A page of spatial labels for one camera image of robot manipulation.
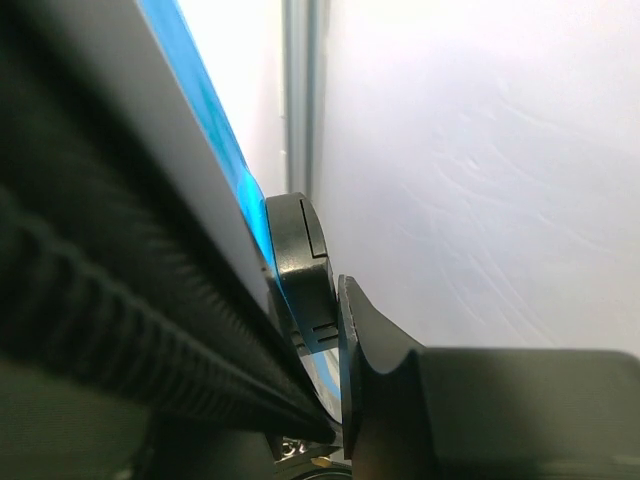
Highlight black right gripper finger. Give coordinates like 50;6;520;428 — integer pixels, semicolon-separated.
338;276;639;479

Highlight blue suitcase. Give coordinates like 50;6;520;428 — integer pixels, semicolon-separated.
1;1;340;443

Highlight aluminium right corner post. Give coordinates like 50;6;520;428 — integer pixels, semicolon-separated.
282;0;331;197

